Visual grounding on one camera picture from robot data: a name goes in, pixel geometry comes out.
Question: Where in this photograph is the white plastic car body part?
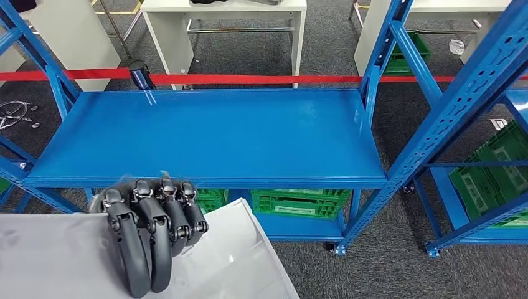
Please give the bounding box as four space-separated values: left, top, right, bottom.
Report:
0 197 300 299

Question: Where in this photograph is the dark rounded object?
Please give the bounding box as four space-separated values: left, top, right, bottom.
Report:
8 0 38 13

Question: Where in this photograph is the chrome tube frame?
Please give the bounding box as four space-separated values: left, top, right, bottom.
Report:
98 0 144 59

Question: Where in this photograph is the white panel table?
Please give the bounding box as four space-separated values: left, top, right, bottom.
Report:
141 0 308 90
0 0 121 92
354 0 514 78

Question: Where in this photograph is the red barrier belt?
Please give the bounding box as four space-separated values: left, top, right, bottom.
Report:
0 68 131 82
150 73 528 87

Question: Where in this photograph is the black barrier stanchion post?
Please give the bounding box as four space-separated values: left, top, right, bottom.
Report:
126 59 157 91

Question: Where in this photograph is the crumpled clear plastic bag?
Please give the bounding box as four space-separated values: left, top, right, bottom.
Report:
448 39 466 57

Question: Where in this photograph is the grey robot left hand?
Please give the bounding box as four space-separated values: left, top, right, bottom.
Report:
101 177 210 299

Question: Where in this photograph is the blue metal shelf rack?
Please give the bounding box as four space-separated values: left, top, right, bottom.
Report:
0 0 528 257
414 88 528 259

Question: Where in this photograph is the chrome car emblem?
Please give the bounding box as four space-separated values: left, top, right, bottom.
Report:
0 100 40 131

